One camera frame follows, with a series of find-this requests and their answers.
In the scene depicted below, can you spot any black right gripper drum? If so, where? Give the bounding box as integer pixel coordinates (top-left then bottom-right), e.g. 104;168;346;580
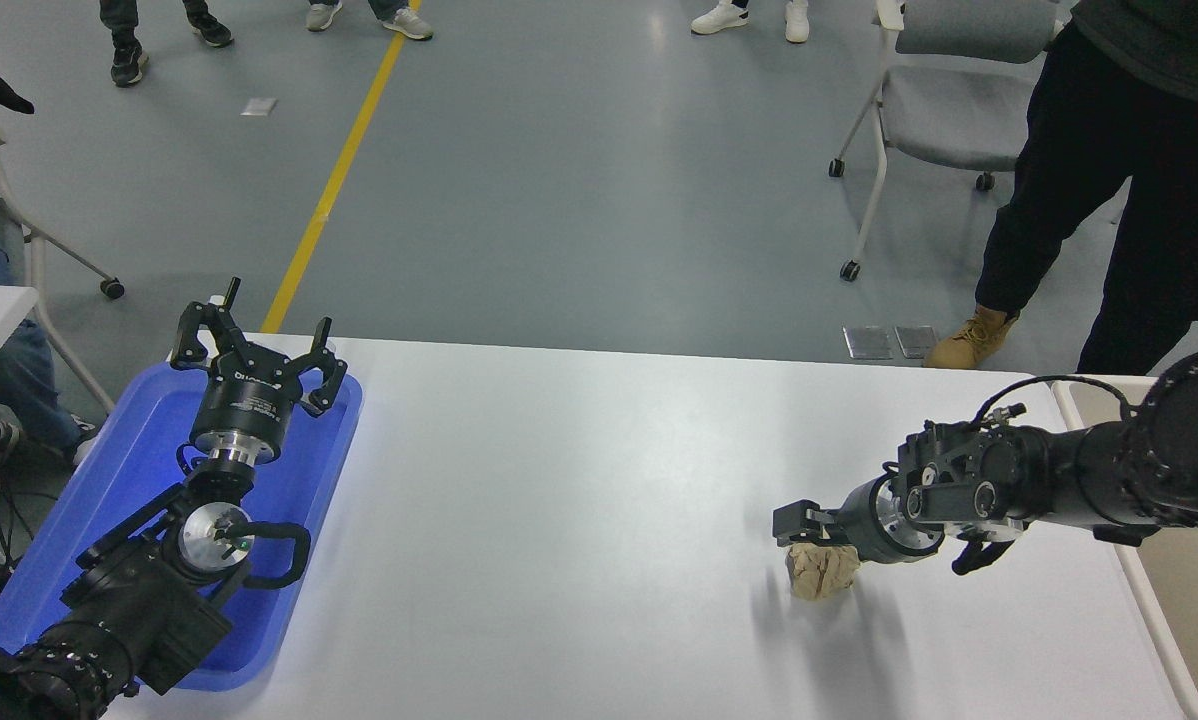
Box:
837;476;906;564

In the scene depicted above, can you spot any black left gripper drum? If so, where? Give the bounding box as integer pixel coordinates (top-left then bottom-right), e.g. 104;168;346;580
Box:
190;358;302;449

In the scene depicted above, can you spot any tan paper ball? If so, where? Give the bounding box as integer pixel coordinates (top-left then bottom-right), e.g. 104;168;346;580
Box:
786;540;860;601

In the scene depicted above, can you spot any blue plastic tray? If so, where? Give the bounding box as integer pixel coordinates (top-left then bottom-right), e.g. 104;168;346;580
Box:
0;360;365;693

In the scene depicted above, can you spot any person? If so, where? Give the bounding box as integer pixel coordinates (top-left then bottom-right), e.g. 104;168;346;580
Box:
690;0;811;44
306;0;435;42
99;0;235;89
924;0;1198;377
0;48;100;531

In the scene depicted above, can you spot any white-framed wheeled chair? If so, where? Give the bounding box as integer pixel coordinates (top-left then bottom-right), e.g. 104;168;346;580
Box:
0;140;126;411

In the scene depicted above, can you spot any large pale bin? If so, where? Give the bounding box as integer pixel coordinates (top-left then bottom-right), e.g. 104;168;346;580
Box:
1052;374;1198;720

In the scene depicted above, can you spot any grey wheeled chair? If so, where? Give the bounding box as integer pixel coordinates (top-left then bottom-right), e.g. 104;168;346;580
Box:
827;0;1072;284

